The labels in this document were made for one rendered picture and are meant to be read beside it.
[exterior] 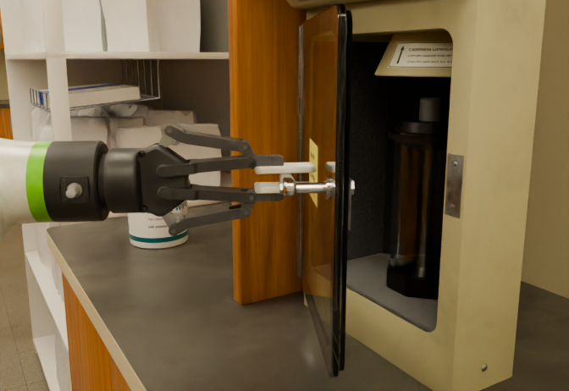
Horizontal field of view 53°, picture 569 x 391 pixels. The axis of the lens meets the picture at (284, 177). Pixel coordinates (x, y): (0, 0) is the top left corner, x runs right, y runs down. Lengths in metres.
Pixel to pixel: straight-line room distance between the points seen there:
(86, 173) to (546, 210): 0.80
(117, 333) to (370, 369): 0.37
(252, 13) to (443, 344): 0.54
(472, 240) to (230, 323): 0.40
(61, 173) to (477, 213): 0.45
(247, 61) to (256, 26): 0.05
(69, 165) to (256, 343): 0.37
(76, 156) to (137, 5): 1.15
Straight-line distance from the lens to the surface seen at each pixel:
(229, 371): 0.78
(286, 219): 0.95
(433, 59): 0.72
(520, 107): 0.69
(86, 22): 1.85
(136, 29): 1.77
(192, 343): 0.85
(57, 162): 0.65
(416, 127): 0.76
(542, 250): 1.14
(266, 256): 0.95
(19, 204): 0.66
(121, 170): 0.64
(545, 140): 1.10
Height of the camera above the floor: 1.34
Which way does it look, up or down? 12 degrees down
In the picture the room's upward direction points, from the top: straight up
